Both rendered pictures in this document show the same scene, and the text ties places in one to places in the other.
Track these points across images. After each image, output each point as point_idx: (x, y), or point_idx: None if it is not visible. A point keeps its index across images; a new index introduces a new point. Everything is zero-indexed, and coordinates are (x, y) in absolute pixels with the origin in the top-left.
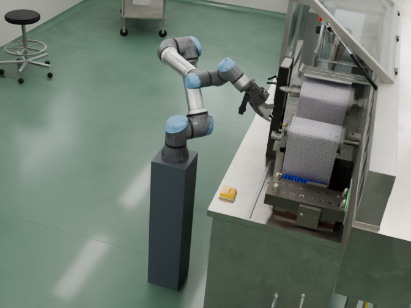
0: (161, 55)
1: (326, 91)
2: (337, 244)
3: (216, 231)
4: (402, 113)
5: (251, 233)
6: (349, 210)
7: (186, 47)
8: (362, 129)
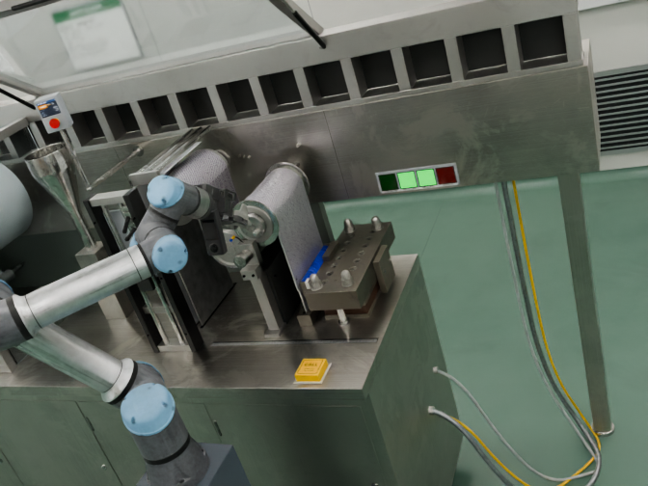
0: (24, 319)
1: (200, 169)
2: (416, 260)
3: (379, 409)
4: None
5: (391, 354)
6: (479, 137)
7: (4, 292)
8: (299, 143)
